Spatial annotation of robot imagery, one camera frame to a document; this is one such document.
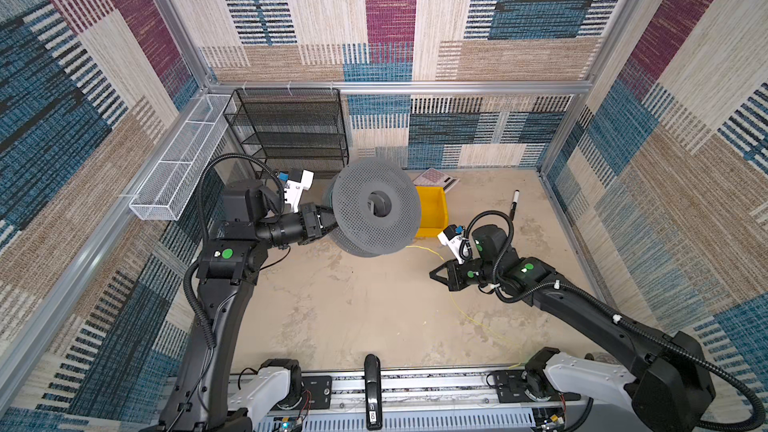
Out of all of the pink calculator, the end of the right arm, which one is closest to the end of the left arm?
the end of the right arm

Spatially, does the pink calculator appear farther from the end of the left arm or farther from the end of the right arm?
the end of the left arm

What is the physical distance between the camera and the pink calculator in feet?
3.75
